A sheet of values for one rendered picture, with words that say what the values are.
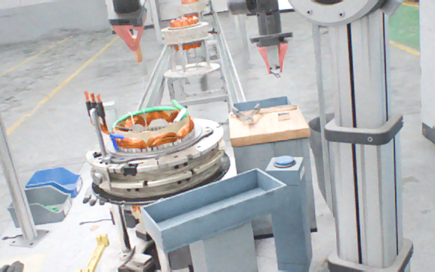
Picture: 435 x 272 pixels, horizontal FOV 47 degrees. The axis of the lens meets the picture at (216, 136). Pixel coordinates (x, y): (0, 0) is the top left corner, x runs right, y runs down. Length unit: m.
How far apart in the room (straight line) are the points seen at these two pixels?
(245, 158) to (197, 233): 0.40
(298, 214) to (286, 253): 0.11
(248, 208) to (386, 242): 0.24
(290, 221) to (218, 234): 0.26
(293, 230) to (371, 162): 0.34
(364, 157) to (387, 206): 0.10
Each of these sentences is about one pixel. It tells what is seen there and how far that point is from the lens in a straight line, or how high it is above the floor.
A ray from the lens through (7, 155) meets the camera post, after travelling 1.49.
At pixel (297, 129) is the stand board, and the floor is 1.06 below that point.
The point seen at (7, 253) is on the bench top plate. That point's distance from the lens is 1.56.
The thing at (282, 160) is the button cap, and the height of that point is 1.04.
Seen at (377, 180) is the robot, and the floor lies 1.09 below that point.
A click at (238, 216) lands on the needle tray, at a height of 1.04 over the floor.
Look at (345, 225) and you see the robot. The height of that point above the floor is 0.99.
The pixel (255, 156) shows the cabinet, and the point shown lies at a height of 1.01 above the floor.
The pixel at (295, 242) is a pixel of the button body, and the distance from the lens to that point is 1.14.
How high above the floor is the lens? 1.46
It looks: 19 degrees down
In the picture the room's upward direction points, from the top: 9 degrees counter-clockwise
